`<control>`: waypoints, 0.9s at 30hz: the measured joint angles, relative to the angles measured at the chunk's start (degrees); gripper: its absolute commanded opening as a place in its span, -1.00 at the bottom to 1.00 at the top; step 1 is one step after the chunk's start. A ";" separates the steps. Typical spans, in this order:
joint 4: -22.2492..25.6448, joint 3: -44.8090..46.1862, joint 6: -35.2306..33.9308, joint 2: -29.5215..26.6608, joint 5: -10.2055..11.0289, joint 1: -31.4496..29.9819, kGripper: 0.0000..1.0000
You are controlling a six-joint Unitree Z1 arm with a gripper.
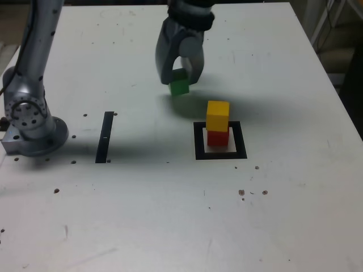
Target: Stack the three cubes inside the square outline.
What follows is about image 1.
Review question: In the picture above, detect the black tape square outline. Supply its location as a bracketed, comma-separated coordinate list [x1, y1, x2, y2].
[193, 121, 248, 161]

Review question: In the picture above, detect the white metal rack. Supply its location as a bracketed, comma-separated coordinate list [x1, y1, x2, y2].
[300, 0, 349, 53]

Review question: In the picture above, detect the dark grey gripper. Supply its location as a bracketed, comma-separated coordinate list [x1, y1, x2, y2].
[155, 20, 206, 86]

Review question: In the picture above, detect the dark furniture piece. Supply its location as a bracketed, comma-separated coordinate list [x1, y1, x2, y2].
[339, 45, 363, 137]

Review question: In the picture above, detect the tan box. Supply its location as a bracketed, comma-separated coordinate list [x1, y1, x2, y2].
[319, 46, 357, 86]

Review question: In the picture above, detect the black tape strip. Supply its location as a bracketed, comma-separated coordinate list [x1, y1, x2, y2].
[95, 111, 115, 164]

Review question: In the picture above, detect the yellow cube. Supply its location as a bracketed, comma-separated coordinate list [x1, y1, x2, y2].
[205, 100, 230, 133]

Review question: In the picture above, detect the green cube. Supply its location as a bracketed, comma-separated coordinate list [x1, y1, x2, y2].
[168, 69, 190, 96]

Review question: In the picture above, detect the red cube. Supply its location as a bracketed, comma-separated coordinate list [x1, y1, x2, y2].
[206, 129, 229, 147]

